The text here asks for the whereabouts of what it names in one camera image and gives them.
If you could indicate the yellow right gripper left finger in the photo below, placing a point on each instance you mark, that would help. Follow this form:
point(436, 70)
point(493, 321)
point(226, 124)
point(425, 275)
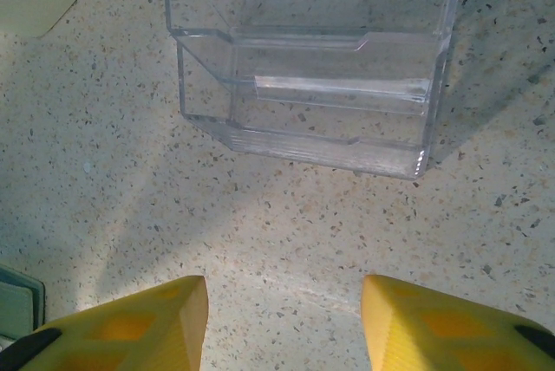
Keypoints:
point(130, 336)

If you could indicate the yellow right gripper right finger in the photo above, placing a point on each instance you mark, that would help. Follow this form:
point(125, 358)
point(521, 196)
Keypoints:
point(433, 336)

